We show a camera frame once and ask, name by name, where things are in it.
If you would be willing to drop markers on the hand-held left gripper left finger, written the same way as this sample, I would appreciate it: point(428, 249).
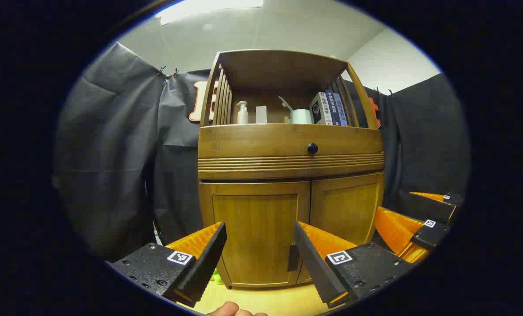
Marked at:
point(206, 263)

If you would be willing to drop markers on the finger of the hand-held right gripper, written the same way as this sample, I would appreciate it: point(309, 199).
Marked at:
point(428, 236)
point(428, 208)

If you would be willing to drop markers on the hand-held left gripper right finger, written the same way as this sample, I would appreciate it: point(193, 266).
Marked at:
point(316, 267)

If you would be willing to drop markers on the wooden shoe cabinet door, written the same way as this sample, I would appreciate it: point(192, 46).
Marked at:
point(347, 206)
point(252, 228)

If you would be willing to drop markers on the wooden double-door shoe cabinet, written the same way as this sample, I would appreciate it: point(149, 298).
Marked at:
point(283, 66)

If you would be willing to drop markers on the light green fuzzy object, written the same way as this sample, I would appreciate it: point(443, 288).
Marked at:
point(217, 277)

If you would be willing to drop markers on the wooden drawer with black knob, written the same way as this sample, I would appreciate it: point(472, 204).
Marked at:
point(252, 142)

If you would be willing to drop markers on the light blue book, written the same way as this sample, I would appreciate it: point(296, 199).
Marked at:
point(342, 109)

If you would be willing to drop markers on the black backdrop cloth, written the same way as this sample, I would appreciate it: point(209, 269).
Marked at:
point(112, 153)

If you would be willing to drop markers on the white cylindrical container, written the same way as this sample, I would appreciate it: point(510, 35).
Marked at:
point(301, 116)

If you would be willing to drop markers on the white pump bottle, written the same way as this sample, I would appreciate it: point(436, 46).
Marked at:
point(242, 115)

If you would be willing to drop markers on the small white box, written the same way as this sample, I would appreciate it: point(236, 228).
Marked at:
point(261, 115)

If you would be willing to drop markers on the ceiling light panel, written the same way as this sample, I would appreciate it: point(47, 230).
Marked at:
point(209, 9)

